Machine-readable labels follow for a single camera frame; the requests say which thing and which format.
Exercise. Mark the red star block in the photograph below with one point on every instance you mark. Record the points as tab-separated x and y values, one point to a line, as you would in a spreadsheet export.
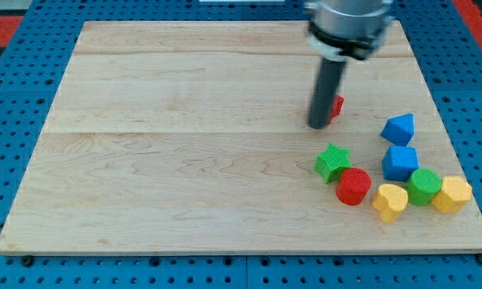
336	108

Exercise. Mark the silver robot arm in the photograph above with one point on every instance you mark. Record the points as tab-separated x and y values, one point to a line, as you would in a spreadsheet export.
341	29

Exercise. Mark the green star block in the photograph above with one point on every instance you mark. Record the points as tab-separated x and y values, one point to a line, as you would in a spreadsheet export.
331	163

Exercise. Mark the wooden board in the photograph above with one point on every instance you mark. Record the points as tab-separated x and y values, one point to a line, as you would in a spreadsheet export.
189	138

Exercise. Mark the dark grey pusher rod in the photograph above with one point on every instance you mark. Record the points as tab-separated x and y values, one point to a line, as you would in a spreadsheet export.
324	94

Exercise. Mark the red cylinder block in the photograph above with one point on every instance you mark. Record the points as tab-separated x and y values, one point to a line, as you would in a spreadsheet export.
353	186

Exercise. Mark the blue cube block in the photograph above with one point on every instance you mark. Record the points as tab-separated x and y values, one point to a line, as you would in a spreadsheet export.
399	163

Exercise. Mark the blue pentagon block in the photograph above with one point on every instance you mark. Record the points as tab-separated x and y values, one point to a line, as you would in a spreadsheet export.
399	130

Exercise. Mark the yellow heart block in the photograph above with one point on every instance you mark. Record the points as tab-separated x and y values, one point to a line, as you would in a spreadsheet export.
390	201

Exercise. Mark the green cylinder block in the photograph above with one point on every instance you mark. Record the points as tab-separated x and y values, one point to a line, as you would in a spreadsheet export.
422	185

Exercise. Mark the yellow hexagon block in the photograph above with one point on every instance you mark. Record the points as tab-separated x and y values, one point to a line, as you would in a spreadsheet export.
455	192

